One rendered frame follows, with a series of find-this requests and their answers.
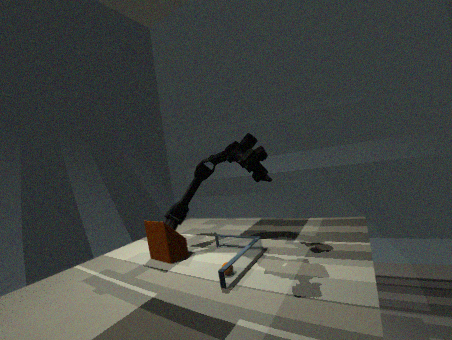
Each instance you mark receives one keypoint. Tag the clear glass corner walls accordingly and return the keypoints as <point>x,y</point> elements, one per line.
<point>243,261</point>

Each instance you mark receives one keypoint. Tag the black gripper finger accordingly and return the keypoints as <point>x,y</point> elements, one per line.
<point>263,177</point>
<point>255,165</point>

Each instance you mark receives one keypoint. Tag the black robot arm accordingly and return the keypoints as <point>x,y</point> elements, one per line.
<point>202,172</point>

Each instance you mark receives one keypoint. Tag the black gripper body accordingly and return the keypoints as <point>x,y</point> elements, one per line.
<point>245,158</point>

